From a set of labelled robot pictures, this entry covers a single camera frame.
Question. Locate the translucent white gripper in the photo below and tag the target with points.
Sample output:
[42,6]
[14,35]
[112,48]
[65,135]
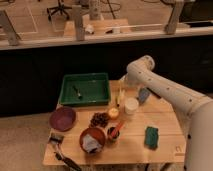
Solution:
[124,81]

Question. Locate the yellow banana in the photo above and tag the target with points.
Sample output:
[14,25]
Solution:
[119,97]

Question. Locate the white paper cup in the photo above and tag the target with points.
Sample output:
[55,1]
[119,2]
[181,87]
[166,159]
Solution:
[131,105]

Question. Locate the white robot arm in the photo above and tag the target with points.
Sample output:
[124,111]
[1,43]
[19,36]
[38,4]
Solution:
[196,105]

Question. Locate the dark cup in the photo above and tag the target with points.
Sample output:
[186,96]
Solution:
[109,132]

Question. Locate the red marker in cup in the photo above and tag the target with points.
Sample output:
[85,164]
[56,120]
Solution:
[117,129]

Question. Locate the grey blue cloth piece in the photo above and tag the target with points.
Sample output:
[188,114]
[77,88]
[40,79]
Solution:
[143,95]

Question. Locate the black rectangular block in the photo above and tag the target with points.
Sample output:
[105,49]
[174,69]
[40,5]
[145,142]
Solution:
[155,94]

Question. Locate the orange fruit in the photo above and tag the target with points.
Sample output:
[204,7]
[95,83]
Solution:
[113,113]

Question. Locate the bunch of dark grapes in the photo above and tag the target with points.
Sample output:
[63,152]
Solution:
[99,119]

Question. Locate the small dark utensil in tray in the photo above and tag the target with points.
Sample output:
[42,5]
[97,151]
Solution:
[77,92]

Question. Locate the wooden folding table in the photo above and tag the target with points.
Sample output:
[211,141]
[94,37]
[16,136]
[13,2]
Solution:
[129,147]

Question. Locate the green plastic tray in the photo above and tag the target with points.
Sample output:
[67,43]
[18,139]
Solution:
[94,88]

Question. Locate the brown bowl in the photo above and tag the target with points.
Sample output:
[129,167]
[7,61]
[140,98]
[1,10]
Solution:
[96,133]

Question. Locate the green sponge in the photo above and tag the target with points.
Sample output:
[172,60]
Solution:
[151,137]

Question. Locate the purple plate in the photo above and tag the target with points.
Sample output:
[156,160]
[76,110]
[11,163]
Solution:
[63,119]

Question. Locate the crumpled grey cloth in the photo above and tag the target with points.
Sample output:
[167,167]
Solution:
[90,144]

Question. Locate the grey metal clip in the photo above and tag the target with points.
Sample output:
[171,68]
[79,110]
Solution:
[56,138]

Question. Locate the black office chair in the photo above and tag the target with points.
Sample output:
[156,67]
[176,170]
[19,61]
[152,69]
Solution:
[61,8]

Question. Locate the black handled brush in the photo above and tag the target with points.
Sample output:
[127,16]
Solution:
[69,162]

